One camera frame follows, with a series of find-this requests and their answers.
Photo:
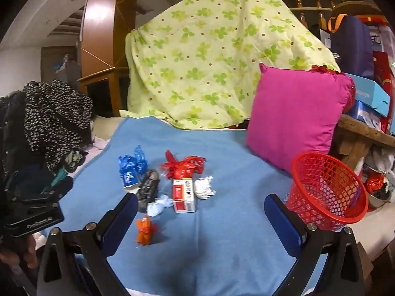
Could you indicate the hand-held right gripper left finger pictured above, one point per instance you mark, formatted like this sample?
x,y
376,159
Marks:
x,y
123,219

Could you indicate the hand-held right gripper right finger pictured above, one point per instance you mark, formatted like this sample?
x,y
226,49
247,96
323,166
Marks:
x,y
279,222

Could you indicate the orange wrapper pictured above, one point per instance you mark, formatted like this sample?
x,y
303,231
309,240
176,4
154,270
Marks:
x,y
144,231

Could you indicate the white and blue wrapper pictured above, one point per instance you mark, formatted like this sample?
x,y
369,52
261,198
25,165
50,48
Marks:
x,y
157,208

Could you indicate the dark wrapper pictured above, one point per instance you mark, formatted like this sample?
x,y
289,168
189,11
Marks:
x,y
148,188

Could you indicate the blue printed packet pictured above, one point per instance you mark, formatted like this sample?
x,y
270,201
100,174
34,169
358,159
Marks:
x,y
128,174

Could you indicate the red mesh basket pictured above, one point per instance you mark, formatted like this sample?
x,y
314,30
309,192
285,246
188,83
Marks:
x,y
339,212

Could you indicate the red and white carton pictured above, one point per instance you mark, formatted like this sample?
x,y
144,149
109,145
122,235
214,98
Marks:
x,y
183,195

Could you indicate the red plastic bag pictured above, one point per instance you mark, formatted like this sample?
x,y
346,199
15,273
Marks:
x,y
182,168

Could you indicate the white paper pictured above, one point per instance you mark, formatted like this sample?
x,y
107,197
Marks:
x,y
203,188

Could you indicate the person's left hand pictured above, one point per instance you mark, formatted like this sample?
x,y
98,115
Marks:
x,y
21,252

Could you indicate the blue blanket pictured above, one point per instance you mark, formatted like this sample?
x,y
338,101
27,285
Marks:
x,y
216,246

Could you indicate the black jacket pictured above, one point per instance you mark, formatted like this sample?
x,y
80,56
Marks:
x,y
9,129

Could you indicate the cream pillow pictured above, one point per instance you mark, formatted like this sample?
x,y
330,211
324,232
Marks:
x,y
105,126

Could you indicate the metal bowl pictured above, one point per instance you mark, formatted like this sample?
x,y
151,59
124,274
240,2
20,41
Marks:
x,y
376,202

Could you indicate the black white spotted cloth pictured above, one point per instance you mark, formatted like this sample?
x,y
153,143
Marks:
x,y
55,120

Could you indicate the red foil bag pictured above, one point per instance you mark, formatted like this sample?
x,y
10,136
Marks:
x,y
375,182

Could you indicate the pink pillow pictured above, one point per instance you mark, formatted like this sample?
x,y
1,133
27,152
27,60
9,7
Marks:
x,y
293,117

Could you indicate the white plastic bag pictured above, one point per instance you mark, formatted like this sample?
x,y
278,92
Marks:
x,y
381,160

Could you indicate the rough wooden bench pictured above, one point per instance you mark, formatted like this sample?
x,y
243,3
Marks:
x,y
355,129

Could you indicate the blue and white packet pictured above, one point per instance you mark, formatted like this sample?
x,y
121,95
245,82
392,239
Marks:
x,y
364,114

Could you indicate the wooden cabinet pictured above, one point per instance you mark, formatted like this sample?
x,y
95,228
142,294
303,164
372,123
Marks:
x,y
101,74

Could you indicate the grey cabinet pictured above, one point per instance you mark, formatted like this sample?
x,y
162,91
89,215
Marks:
x,y
69,71

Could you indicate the light blue cardboard box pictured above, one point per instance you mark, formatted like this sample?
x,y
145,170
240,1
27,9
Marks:
x,y
370,94

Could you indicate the green clover quilt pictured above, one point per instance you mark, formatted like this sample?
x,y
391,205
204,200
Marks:
x,y
200,67

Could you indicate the red gift box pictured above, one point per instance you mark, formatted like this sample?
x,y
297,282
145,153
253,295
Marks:
x,y
384,71

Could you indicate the curved wooden arch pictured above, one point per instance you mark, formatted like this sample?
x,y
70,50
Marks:
x,y
101,21

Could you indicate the clear plastic storage bin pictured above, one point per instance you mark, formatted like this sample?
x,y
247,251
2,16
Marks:
x,y
382,37

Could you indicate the round wooden tabletop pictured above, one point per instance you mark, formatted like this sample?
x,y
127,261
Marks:
x,y
355,6

